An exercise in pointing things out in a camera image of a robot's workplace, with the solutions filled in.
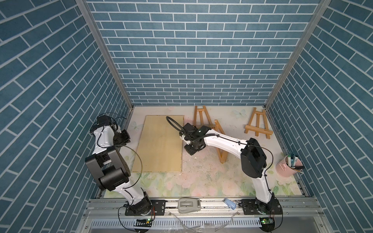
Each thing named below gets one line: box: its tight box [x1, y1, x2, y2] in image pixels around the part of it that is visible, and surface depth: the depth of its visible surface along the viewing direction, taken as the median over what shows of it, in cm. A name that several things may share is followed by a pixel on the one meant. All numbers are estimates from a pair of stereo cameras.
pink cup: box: [275, 154, 304, 178], surface depth 82 cm
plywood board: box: [132, 115, 184, 173], surface depth 94 cm
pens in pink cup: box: [286, 150, 305, 174], surface depth 82 cm
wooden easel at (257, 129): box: [244, 107, 273, 140], surface depth 108 cm
